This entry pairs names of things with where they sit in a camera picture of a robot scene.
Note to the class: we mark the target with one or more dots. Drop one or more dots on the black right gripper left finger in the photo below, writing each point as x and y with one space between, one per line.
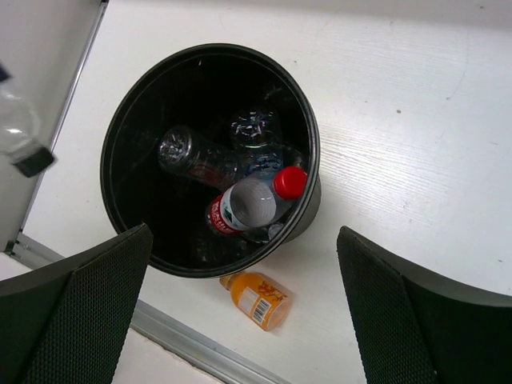
67 322

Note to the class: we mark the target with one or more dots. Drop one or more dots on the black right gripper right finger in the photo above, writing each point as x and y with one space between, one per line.
413 325

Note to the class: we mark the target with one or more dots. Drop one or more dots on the orange juice bottle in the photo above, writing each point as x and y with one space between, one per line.
262 300

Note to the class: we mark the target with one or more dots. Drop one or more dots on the clear bottle dark label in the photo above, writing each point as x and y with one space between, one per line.
20 142

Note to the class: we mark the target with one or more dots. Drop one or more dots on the clear bottle red label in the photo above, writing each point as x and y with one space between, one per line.
256 201

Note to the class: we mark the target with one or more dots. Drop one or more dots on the clear unlabelled plastic bottle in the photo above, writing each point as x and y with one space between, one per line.
184 152

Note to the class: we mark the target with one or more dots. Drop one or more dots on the clear bottle blue label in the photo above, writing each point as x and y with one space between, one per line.
256 136

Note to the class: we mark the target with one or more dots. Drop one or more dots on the black plastic bin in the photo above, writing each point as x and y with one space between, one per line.
202 87

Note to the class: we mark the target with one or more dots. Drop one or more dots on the aluminium front frame rail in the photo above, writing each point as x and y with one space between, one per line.
195 348

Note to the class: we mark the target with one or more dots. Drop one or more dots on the aluminium frame rail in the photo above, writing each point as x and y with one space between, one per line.
45 44
195 348

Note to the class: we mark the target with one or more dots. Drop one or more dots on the aluminium left frame rail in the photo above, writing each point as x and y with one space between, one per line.
45 44

